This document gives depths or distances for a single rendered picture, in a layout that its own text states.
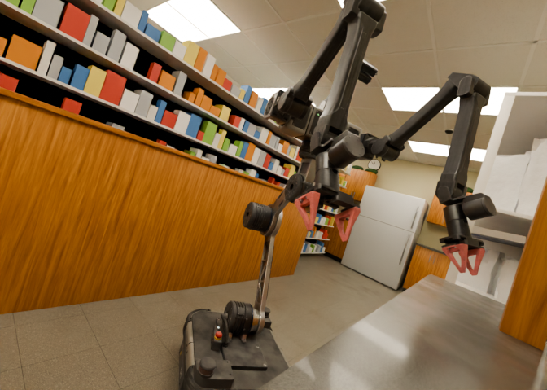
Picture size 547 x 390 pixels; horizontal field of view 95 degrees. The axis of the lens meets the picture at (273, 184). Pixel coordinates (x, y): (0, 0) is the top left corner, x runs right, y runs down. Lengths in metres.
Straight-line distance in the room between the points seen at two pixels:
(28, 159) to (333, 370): 1.68
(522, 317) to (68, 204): 1.97
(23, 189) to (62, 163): 0.21
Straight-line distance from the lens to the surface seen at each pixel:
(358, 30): 0.79
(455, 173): 1.00
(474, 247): 0.95
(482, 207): 0.93
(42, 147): 1.78
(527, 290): 0.90
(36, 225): 1.88
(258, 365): 1.50
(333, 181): 0.59
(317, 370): 0.31
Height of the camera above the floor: 1.10
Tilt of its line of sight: 1 degrees up
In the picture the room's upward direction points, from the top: 18 degrees clockwise
